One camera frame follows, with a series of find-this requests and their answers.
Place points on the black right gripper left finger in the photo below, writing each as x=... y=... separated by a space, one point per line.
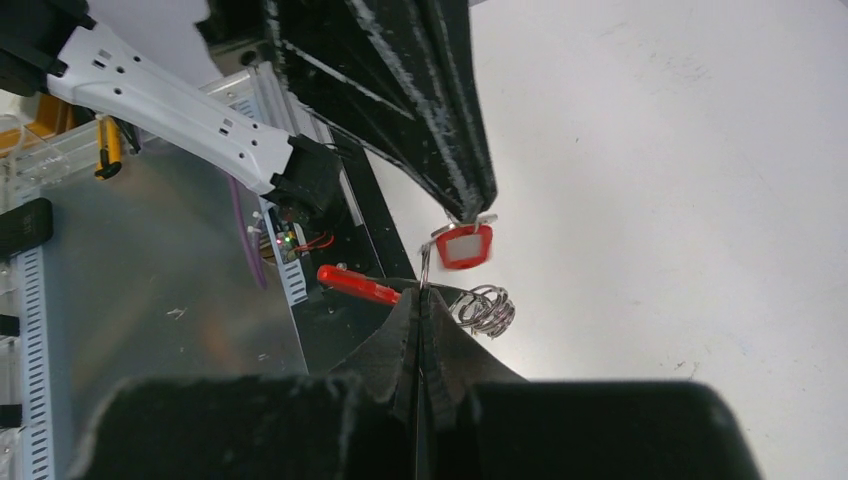
x=337 y=426

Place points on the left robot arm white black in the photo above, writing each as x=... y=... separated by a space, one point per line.
x=56 y=47

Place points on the left controller board with wires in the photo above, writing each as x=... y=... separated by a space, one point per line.
x=292 y=242

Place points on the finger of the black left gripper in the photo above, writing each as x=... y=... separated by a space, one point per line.
x=448 y=22
x=369 y=70

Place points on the silver key with red tag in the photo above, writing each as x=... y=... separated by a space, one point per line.
x=458 y=246

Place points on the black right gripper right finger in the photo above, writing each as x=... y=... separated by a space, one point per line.
x=480 y=420

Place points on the metal key organizer red handle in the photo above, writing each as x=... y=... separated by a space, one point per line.
x=486 y=309

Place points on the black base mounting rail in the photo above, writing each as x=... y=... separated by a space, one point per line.
x=347 y=268

